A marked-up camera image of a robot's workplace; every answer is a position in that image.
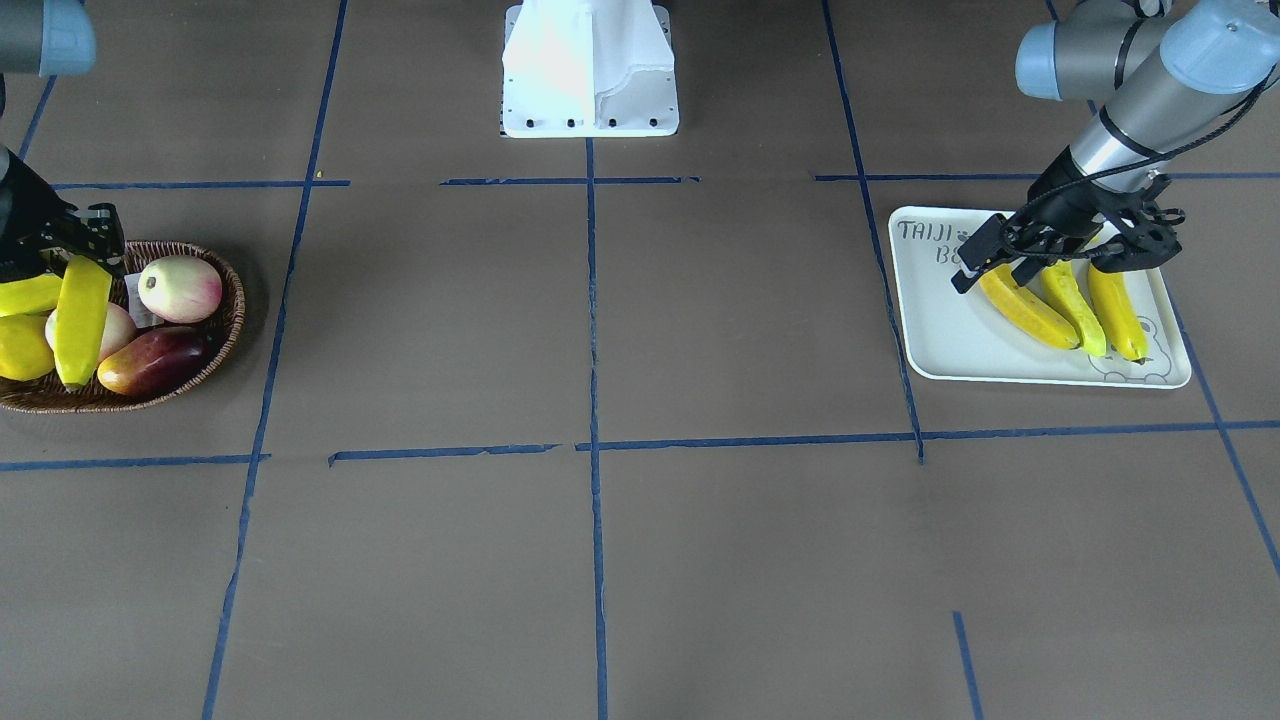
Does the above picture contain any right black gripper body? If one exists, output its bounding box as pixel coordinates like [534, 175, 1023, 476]
[1, 147, 78, 283]

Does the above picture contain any dark red apple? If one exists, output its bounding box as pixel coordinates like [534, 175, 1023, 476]
[97, 325, 210, 398]

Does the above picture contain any yellow lemon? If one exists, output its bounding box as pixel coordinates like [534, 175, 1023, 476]
[1, 315, 55, 380]

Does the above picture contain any black cable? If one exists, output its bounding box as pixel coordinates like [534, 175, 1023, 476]
[1000, 60, 1280, 263]

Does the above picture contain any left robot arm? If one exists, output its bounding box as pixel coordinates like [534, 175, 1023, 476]
[952, 1, 1279, 293]

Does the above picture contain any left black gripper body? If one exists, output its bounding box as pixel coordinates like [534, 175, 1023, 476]
[1020, 150, 1185, 273]

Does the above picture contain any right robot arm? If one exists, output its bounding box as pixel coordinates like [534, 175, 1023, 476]
[1, 1, 125, 283]

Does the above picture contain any white bear tray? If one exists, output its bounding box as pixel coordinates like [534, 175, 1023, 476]
[888, 206, 1192, 389]

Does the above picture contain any pale green pink apple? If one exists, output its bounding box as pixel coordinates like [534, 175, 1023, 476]
[138, 255, 223, 324]

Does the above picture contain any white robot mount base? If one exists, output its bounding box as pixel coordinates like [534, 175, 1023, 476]
[500, 1, 680, 138]

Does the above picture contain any yellow banana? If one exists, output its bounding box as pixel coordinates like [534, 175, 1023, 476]
[978, 265, 1082, 350]
[1085, 264, 1149, 364]
[52, 255, 113, 392]
[1039, 261, 1108, 357]

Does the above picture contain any brown wicker basket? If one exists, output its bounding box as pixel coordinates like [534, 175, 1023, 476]
[1, 241, 246, 414]

